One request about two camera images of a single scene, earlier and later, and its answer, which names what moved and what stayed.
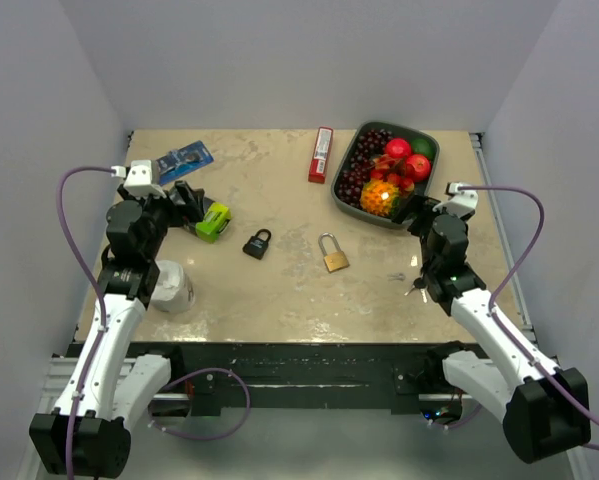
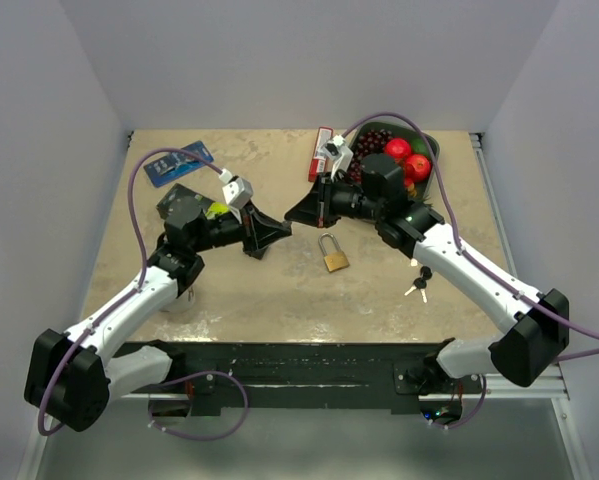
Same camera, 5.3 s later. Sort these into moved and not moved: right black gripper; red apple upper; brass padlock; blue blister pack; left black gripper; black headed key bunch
Moved: left black gripper; right black gripper
Not moved: black headed key bunch; blue blister pack; brass padlock; red apple upper
